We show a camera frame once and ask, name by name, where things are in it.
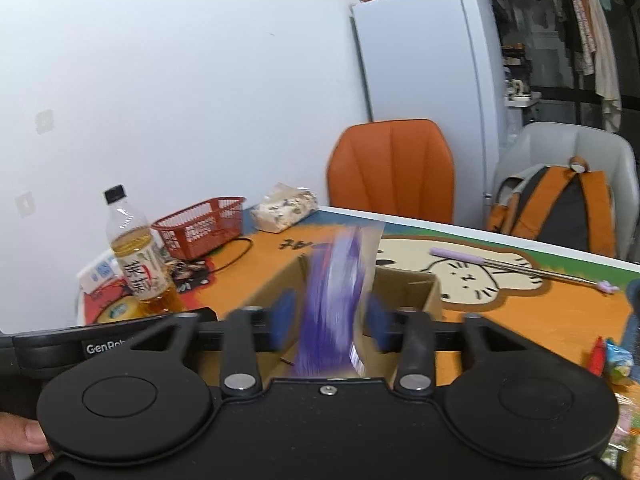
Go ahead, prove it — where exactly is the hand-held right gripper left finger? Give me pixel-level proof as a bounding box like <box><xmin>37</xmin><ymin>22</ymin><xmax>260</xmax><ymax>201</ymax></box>
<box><xmin>132</xmin><ymin>290</ymin><xmax>297</xmax><ymax>395</ymax></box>

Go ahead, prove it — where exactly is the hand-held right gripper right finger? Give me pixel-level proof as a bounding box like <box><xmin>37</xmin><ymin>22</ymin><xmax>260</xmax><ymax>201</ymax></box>
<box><xmin>364</xmin><ymin>292</ymin><xmax>538</xmax><ymax>395</ymax></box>

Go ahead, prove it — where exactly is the brown cardboard box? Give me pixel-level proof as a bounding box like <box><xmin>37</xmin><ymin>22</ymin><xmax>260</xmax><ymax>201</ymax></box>
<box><xmin>257</xmin><ymin>254</ymin><xmax>443</xmax><ymax>386</ymax></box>

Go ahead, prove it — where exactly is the purple striped snack packet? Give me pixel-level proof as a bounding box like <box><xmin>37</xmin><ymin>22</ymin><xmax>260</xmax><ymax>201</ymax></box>
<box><xmin>292</xmin><ymin>225</ymin><xmax>386</xmax><ymax>378</ymax></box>

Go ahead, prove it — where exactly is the green and blue snack packet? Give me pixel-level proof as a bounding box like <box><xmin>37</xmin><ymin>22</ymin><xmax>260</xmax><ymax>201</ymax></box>
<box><xmin>602</xmin><ymin>340</ymin><xmax>635</xmax><ymax>378</ymax></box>

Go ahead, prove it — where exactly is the person's left hand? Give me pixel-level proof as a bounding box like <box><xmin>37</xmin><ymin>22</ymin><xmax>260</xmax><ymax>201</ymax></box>
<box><xmin>0</xmin><ymin>412</ymin><xmax>53</xmax><ymax>463</ymax></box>

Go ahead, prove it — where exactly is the yellow tape roll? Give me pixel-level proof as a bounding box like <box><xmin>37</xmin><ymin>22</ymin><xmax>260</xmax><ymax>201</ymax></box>
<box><xmin>97</xmin><ymin>296</ymin><xmax>143</xmax><ymax>323</ymax></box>

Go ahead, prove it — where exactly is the white power strip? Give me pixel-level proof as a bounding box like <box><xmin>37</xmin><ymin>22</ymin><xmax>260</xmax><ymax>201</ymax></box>
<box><xmin>77</xmin><ymin>254</ymin><xmax>121</xmax><ymax>293</ymax></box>

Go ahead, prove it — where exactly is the black patterned pouch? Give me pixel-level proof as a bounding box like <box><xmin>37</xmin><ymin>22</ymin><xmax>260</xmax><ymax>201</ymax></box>
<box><xmin>167</xmin><ymin>257</ymin><xmax>211</xmax><ymax>291</ymax></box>

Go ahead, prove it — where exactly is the floral tissue pack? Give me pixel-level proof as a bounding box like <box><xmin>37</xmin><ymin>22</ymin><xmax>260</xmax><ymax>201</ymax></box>
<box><xmin>249</xmin><ymin>183</ymin><xmax>319</xmax><ymax>233</ymax></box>

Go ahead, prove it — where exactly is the red plastic basket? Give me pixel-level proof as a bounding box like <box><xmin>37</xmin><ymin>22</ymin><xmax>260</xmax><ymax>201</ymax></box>
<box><xmin>151</xmin><ymin>196</ymin><xmax>247</xmax><ymax>261</ymax></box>

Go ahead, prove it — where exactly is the tea bottle with black cap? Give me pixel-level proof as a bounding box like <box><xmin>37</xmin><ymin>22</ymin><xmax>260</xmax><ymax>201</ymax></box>
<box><xmin>103</xmin><ymin>185</ymin><xmax>183</xmax><ymax>317</ymax></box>

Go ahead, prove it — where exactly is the orange chair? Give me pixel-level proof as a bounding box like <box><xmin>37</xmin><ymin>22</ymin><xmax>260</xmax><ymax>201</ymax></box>
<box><xmin>327</xmin><ymin>119</ymin><xmax>456</xmax><ymax>225</ymax></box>

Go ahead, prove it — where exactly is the orange and grey backpack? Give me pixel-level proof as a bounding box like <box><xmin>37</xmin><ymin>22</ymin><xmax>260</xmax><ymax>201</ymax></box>
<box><xmin>487</xmin><ymin>156</ymin><xmax>617</xmax><ymax>258</ymax></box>

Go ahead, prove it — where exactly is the grey chair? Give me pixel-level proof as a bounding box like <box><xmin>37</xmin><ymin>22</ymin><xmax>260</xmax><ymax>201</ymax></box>
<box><xmin>492</xmin><ymin>121</ymin><xmax>636</xmax><ymax>261</ymax></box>

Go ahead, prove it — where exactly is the white refrigerator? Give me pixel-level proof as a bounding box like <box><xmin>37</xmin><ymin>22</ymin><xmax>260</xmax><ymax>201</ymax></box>
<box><xmin>350</xmin><ymin>0</ymin><xmax>508</xmax><ymax>211</ymax></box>

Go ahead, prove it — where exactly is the white hanging towel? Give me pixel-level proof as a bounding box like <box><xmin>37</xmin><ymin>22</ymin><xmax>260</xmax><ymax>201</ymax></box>
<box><xmin>585</xmin><ymin>0</ymin><xmax>623</xmax><ymax>133</ymax></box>

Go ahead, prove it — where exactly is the floral hanging garment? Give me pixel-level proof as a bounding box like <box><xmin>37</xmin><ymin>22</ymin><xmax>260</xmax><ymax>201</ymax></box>
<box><xmin>565</xmin><ymin>0</ymin><xmax>598</xmax><ymax>76</ymax></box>

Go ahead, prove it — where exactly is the black cable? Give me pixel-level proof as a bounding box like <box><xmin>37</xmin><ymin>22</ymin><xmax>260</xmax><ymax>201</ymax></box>
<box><xmin>207</xmin><ymin>237</ymin><xmax>255</xmax><ymax>276</ymax></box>

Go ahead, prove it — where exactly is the purple handled metal stick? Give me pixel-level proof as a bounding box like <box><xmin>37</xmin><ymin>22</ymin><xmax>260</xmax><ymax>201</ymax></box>
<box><xmin>430</xmin><ymin>246</ymin><xmax>620</xmax><ymax>295</ymax></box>

